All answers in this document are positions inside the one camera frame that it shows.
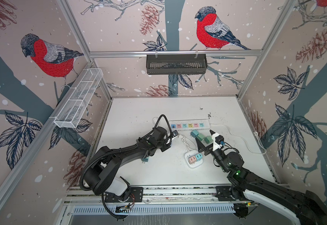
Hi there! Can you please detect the white multicolour power strip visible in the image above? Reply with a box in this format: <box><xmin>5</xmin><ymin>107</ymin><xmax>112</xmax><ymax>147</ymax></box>
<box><xmin>169</xmin><ymin>119</ymin><xmax>211</xmax><ymax>131</ymax></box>

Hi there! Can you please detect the green charger plug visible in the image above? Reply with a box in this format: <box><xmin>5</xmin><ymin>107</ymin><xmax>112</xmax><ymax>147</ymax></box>
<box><xmin>204</xmin><ymin>136</ymin><xmax>213</xmax><ymax>144</ymax></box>
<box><xmin>196</xmin><ymin>133</ymin><xmax>205</xmax><ymax>142</ymax></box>

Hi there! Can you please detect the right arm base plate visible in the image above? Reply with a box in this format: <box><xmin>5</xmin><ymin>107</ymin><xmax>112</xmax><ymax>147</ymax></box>
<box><xmin>215</xmin><ymin>186</ymin><xmax>246</xmax><ymax>201</ymax></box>

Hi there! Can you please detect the light teal charger plug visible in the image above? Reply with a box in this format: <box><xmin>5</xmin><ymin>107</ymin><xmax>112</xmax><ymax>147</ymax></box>
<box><xmin>141</xmin><ymin>157</ymin><xmax>149</xmax><ymax>164</ymax></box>

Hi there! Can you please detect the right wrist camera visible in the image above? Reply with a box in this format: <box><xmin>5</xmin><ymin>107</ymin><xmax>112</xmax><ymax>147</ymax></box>
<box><xmin>212</xmin><ymin>133</ymin><xmax>224</xmax><ymax>152</ymax></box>

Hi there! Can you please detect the dark teal charger plug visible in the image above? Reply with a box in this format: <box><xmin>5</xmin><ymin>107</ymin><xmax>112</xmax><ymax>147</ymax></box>
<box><xmin>190</xmin><ymin>130</ymin><xmax>200</xmax><ymax>138</ymax></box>

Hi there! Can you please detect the pink charger plug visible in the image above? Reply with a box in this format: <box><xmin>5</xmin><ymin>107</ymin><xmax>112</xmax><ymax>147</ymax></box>
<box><xmin>188</xmin><ymin>156</ymin><xmax>197</xmax><ymax>165</ymax></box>

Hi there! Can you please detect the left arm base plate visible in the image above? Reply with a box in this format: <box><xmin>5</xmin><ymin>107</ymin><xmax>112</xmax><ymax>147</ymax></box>
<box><xmin>105</xmin><ymin>187</ymin><xmax>143</xmax><ymax>203</ymax></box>

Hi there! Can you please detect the white square socket cube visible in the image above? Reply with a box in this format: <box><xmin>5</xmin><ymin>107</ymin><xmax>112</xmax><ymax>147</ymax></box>
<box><xmin>184</xmin><ymin>150</ymin><xmax>204</xmax><ymax>169</ymax></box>

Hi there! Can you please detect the white wire mesh shelf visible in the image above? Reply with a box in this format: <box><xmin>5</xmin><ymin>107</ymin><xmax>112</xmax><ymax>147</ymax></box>
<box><xmin>54</xmin><ymin>68</ymin><xmax>103</xmax><ymax>128</ymax></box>

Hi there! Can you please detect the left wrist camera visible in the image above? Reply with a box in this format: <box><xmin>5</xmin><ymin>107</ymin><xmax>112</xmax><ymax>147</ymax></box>
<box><xmin>172</xmin><ymin>130</ymin><xmax>179</xmax><ymax>138</ymax></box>

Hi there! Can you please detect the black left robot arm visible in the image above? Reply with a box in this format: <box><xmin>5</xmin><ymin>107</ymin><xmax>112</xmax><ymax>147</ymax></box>
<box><xmin>79</xmin><ymin>114</ymin><xmax>175</xmax><ymax>221</ymax></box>

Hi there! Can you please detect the aluminium front rail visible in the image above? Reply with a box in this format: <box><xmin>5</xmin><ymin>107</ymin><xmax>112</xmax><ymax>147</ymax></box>
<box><xmin>64</xmin><ymin>184</ymin><xmax>299</xmax><ymax>204</ymax></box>

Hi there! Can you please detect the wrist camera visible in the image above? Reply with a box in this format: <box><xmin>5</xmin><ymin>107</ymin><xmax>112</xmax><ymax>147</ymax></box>
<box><xmin>212</xmin><ymin>133</ymin><xmax>224</xmax><ymax>152</ymax></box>
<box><xmin>172</xmin><ymin>130</ymin><xmax>179</xmax><ymax>138</ymax></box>

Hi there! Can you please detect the black wire basket shelf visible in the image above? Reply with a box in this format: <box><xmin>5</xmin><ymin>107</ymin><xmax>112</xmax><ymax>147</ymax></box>
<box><xmin>146</xmin><ymin>54</ymin><xmax>207</xmax><ymax>75</ymax></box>

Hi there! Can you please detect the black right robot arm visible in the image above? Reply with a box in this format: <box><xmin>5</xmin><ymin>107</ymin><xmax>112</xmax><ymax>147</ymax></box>
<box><xmin>195</xmin><ymin>130</ymin><xmax>327</xmax><ymax>225</ymax></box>

